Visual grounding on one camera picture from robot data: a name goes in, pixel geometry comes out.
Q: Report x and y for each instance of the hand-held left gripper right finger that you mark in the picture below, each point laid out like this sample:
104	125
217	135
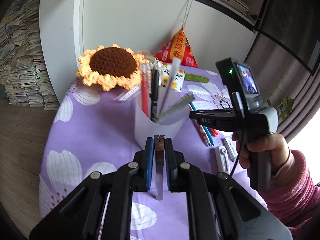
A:
168	165

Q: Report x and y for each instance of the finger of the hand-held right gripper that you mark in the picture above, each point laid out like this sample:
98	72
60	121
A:
215	121
217	109

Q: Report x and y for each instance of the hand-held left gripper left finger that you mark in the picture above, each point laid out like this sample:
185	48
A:
149	165

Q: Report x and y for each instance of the translucent white cup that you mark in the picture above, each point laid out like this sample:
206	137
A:
160	131

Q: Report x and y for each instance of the white pen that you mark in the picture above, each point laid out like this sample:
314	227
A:
171	80

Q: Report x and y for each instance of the black marker pen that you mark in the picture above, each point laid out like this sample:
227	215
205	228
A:
155	92

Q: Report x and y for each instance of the red pen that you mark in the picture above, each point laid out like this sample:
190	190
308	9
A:
144	92

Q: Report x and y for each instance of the person's right forearm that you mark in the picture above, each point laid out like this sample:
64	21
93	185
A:
295	192

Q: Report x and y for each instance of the person's right hand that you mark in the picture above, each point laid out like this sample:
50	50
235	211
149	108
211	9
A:
272	147

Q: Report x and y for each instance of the orange pen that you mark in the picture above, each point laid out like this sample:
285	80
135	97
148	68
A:
213	131

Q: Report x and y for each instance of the blue pen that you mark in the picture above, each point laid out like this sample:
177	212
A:
209	135

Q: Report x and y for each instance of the pink patterned pen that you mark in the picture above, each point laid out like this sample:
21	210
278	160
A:
203	137

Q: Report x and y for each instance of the green leafy plant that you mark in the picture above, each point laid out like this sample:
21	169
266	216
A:
285	107

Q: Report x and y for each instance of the white eraser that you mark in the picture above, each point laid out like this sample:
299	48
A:
230	147

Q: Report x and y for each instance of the green ruler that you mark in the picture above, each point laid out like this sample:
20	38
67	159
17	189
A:
197	78

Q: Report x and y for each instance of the white correction tape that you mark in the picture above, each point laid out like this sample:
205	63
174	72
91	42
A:
221	160

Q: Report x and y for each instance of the sunflower print card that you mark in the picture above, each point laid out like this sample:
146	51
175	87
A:
178	80

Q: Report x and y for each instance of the pink curtain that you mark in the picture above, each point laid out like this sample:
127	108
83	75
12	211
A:
307	105

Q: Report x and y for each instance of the window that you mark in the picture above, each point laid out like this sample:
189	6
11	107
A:
307	150

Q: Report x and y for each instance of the purple floral tablecloth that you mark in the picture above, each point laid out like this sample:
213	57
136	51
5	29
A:
100	130

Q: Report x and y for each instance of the red triangular pouch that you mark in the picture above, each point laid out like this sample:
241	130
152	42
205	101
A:
180	50

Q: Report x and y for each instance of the clear ruler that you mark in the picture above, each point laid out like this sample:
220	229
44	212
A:
127	94

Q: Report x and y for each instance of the dark cabinet door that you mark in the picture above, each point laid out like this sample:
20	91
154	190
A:
287	17

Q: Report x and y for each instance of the wide stack of worn books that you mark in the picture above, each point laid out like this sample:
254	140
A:
232	2

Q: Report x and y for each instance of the crochet sunflower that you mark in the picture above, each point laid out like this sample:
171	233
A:
112	60

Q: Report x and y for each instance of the stack of papers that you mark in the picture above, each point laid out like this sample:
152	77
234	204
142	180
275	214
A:
22	67

